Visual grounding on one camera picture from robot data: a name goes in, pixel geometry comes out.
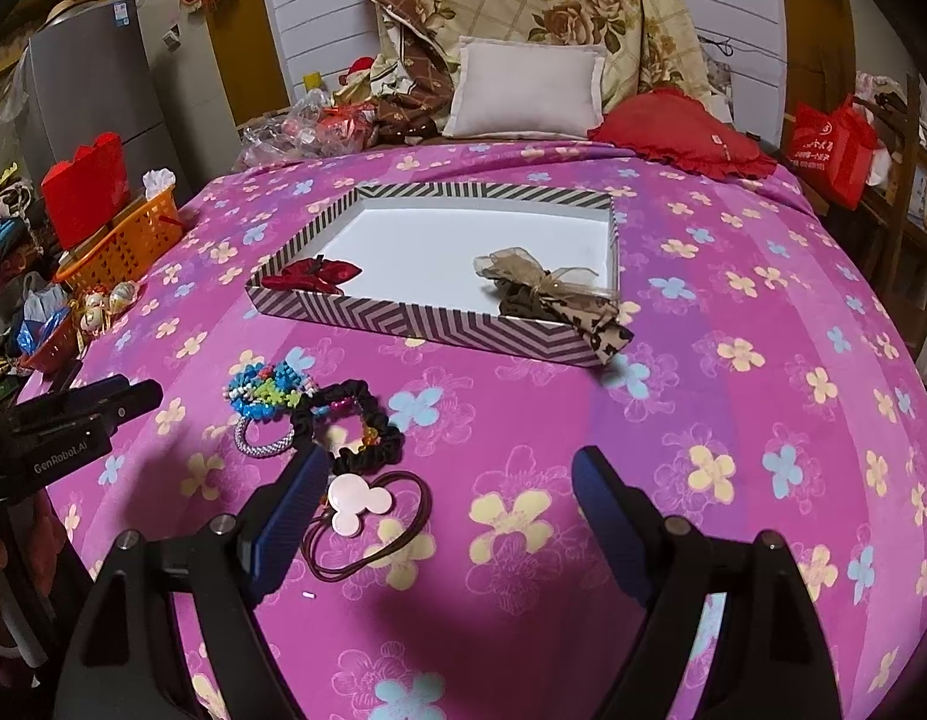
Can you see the black beaded scrunchie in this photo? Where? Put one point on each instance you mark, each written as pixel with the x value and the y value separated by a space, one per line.
pixel 381 431

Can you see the white pillow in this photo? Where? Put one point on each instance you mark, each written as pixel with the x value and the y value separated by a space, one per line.
pixel 523 90

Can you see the white tissue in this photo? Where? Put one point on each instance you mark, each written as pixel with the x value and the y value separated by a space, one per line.
pixel 161 184

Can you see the red shopping bag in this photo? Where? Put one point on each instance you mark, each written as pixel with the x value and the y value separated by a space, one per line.
pixel 831 150

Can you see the red plush toy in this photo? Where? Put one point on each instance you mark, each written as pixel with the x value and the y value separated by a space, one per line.
pixel 356 73

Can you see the wooden shelf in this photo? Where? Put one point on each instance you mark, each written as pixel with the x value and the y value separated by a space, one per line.
pixel 909 195

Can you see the grey refrigerator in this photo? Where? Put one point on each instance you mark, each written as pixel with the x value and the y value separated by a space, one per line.
pixel 96 90

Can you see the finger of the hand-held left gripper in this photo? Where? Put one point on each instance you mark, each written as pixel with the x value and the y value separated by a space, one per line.
pixel 129 405
pixel 103 392

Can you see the orange plastic basket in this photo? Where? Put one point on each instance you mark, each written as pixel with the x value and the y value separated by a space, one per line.
pixel 133 244

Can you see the lucky cat figurines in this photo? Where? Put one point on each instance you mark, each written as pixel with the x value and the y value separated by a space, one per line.
pixel 107 304

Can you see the pink floral bedsheet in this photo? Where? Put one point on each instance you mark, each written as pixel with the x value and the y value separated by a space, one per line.
pixel 696 405

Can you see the straw hat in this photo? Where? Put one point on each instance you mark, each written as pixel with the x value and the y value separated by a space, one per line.
pixel 62 13

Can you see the pile of clear plastic bags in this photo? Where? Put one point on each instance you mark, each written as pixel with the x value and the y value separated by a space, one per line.
pixel 283 135

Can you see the red bow hair clip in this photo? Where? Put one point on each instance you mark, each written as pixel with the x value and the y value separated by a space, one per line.
pixel 313 275

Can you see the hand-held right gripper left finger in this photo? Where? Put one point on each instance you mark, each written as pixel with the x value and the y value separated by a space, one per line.
pixel 291 510

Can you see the striped cardboard box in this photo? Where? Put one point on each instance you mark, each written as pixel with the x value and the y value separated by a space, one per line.
pixel 448 247

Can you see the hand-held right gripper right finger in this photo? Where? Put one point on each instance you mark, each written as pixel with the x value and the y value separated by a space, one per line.
pixel 602 510

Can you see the brown patterned blanket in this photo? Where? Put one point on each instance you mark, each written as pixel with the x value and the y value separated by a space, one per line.
pixel 411 67

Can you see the brown organza bow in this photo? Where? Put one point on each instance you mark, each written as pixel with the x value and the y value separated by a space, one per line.
pixel 508 264

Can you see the red frilled cushion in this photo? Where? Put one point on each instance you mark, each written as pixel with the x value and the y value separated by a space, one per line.
pixel 673 135

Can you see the dark brown scrunchie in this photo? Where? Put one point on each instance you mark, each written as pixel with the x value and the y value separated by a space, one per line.
pixel 527 304

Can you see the blue plastic bag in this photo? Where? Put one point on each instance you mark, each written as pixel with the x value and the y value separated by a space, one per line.
pixel 47 322

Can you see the white panelled headboard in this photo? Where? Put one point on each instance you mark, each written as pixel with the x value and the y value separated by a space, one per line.
pixel 321 7

